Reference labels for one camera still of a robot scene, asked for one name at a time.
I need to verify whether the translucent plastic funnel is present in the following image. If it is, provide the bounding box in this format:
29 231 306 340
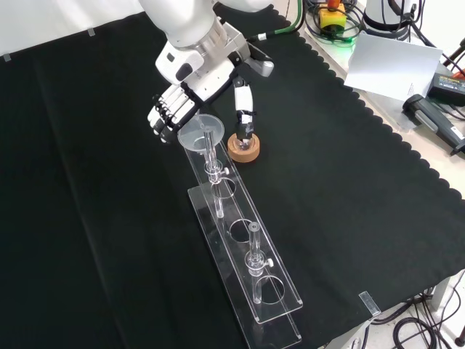
177 113 225 161

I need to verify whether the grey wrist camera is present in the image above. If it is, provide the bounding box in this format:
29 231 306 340
249 45 275 78

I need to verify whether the black bench cloth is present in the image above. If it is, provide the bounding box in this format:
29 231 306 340
0 3 465 349

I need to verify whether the black floor cable bundle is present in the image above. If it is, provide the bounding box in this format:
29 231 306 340
370 272 465 349

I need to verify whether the cork ring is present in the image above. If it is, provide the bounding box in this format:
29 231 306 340
227 132 262 164

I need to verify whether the clear acrylic funnel stand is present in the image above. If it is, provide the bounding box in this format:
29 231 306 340
183 123 304 349

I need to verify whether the black handheld device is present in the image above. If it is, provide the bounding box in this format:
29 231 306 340
402 93 465 156

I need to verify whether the black power adapter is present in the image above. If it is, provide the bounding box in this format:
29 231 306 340
426 71 465 107

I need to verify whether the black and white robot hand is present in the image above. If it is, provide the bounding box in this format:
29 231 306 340
147 25 257 145

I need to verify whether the yellow stop button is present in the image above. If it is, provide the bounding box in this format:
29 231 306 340
318 0 347 32

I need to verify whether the pale board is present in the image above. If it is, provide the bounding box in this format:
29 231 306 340
343 31 444 101

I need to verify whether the green cable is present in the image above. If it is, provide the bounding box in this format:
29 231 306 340
246 0 303 41

